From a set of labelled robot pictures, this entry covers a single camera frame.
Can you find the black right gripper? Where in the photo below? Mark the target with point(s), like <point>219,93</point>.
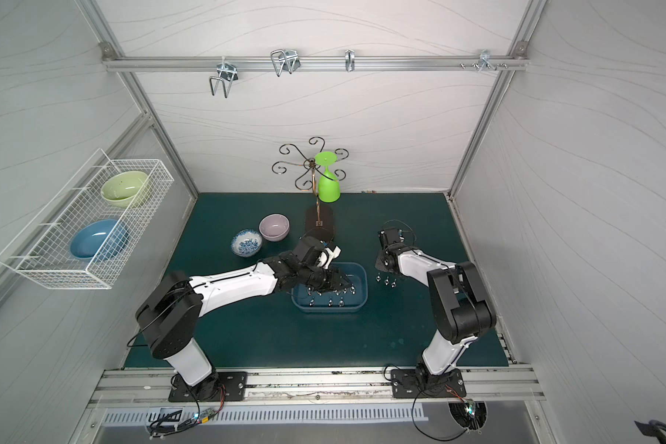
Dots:
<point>387,264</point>

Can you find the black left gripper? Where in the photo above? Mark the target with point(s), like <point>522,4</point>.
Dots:
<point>326,278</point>

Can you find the silver wing nut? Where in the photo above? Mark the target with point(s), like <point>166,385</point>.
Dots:
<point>387,282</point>

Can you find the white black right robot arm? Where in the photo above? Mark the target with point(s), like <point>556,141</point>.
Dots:
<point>459,302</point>

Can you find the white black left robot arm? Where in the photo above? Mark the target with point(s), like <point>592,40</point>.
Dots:
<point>167,319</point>

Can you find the blue plastic storage box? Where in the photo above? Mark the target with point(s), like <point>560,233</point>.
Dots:
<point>348,301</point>

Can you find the pink ceramic bowl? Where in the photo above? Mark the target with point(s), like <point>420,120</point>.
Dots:
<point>274,228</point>

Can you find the blue floral ceramic bowl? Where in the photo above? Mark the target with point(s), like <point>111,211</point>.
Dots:
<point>246,243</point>

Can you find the green plastic goblet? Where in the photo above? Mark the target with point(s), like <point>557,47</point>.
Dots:
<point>328,185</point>

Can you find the light green bowl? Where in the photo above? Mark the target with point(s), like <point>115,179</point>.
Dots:
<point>127,189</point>

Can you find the metal single hook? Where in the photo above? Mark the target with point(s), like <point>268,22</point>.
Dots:
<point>349,60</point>

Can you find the metal double hook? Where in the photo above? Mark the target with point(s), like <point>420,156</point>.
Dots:
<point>285,60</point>
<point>226,75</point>

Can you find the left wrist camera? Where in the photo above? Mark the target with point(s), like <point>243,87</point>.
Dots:
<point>313,252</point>

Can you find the white slotted cable duct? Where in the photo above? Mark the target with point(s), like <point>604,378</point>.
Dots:
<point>239,415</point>

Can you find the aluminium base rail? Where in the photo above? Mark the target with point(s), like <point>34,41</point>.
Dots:
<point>271,386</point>

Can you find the white wire wall basket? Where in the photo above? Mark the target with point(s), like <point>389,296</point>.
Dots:
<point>41,250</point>

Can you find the metal hook bracket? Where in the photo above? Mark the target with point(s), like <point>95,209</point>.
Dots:
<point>484,63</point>

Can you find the aluminium top rail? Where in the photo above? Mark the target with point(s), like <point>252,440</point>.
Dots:
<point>333,63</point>

